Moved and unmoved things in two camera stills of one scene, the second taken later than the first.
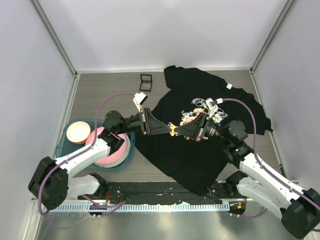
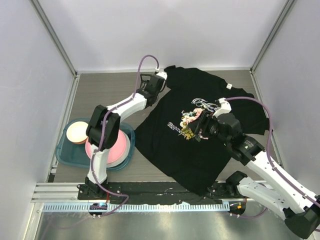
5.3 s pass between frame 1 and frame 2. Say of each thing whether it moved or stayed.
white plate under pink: stayed
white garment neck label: stayed
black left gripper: moved
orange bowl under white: stayed
